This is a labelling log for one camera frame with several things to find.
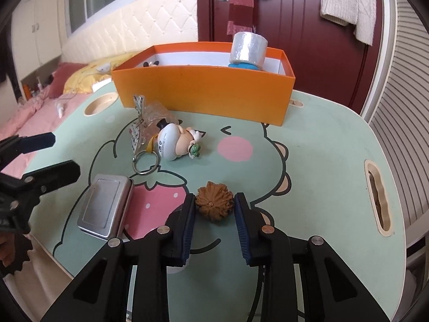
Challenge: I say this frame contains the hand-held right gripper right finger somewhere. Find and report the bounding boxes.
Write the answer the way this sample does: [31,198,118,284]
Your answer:
[235,193,391,322]

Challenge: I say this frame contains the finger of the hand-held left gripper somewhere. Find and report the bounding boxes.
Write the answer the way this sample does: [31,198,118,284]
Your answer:
[0,132,56,166]
[13,160,81,215]

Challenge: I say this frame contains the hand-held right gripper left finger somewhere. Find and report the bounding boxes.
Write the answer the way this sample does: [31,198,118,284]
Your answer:
[40,193,197,322]

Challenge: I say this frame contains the brown ridged walnut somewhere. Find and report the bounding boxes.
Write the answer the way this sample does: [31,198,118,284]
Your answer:
[195,181,234,222]

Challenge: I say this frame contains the orange cardboard box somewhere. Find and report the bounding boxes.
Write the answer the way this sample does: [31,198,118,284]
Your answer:
[112,42,296,127]

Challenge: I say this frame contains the pink blanket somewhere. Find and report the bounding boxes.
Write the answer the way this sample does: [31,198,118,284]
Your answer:
[0,87,94,182]

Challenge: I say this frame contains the silver metal tin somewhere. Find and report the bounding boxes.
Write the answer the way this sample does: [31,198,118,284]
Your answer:
[77,174,135,240]

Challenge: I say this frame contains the red pillow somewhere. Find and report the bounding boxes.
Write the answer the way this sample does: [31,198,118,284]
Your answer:
[47,62,88,99]

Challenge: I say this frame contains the yellow pillow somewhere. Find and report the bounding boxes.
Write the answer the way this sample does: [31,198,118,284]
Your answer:
[64,52,141,94]

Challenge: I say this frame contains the white folded paper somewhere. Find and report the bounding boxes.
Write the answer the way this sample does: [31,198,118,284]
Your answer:
[90,79,114,93]

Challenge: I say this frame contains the printed tag card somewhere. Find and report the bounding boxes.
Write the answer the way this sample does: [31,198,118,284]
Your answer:
[128,122,145,158]

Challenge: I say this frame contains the white cabinet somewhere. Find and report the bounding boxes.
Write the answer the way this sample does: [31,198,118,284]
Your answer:
[10,0,68,84]

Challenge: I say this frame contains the clear plastic wrapper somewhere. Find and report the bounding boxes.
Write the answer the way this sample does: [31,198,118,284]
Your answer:
[133,94,180,135]

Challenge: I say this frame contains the cream quilted headboard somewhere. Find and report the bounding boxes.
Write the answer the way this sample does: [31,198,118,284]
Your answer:
[62,0,198,64]

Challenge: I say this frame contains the clear film roll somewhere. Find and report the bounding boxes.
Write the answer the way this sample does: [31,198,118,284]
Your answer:
[230,32,269,69]

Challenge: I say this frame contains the dark red door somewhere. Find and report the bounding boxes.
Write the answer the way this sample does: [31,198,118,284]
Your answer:
[196,0,386,115]

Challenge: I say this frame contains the red striped scarf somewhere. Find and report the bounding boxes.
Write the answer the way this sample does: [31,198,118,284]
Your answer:
[226,0,258,37]

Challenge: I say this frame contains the white knit sweater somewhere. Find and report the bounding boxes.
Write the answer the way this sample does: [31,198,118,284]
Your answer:
[302,0,378,46]

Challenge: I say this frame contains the white charger cable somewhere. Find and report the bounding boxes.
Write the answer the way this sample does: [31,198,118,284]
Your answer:
[55,92,79,118]

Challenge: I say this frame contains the white helmet figurine keychain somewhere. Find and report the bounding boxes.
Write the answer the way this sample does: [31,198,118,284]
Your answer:
[133,123,206,175]

